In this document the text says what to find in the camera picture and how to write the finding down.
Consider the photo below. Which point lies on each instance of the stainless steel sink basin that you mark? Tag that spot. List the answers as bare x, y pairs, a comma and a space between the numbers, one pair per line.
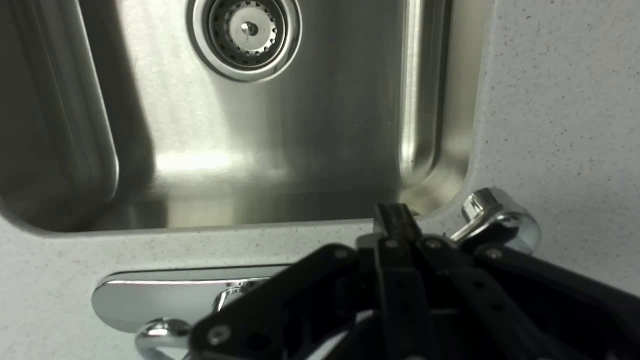
109, 119

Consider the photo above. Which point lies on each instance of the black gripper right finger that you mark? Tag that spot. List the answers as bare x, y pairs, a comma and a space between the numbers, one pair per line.
474, 317

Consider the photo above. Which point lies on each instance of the sink drain strainer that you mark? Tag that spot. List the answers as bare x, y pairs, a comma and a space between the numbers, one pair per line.
245, 40

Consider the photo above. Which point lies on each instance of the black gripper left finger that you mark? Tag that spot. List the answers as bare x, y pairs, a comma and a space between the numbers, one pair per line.
407, 318

